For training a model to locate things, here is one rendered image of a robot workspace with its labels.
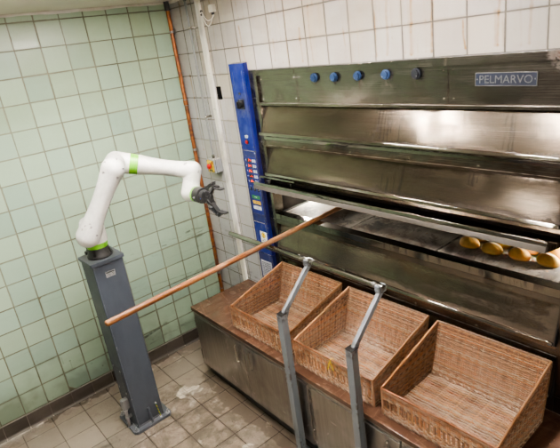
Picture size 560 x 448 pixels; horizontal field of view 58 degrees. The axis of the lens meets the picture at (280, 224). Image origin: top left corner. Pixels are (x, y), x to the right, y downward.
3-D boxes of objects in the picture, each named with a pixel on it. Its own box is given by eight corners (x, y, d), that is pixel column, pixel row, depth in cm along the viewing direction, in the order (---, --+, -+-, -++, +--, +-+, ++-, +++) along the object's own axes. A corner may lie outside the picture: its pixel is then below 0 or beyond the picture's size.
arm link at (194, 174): (137, 173, 294) (137, 175, 283) (139, 154, 292) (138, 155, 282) (199, 180, 303) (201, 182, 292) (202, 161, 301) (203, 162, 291)
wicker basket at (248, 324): (287, 295, 352) (282, 260, 342) (348, 322, 310) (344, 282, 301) (231, 326, 323) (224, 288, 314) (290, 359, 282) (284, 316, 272)
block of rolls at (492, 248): (515, 210, 285) (516, 200, 283) (611, 226, 249) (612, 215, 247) (454, 247, 250) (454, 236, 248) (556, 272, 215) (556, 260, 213)
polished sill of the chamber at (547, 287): (283, 216, 340) (282, 210, 338) (566, 293, 205) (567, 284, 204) (276, 219, 336) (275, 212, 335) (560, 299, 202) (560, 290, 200)
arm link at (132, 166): (102, 173, 279) (103, 152, 275) (105, 169, 291) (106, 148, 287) (136, 177, 283) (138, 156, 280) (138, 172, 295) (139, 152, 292)
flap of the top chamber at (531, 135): (264, 136, 316) (268, 103, 313) (567, 164, 182) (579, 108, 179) (258, 135, 313) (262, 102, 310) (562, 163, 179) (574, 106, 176)
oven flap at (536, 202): (269, 175, 325) (273, 144, 322) (562, 230, 191) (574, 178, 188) (264, 175, 322) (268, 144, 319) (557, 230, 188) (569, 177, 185)
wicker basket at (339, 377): (352, 324, 306) (348, 284, 297) (433, 359, 265) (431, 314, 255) (293, 363, 278) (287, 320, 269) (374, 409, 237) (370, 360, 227)
